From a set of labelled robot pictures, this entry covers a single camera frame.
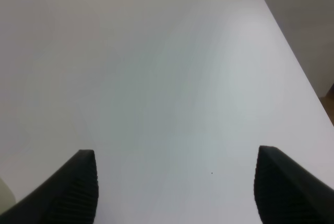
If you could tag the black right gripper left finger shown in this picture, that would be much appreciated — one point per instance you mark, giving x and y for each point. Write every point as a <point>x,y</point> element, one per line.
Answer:
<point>70,195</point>

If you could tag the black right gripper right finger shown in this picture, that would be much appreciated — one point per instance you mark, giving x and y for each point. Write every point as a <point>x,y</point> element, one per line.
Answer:
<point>285,192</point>

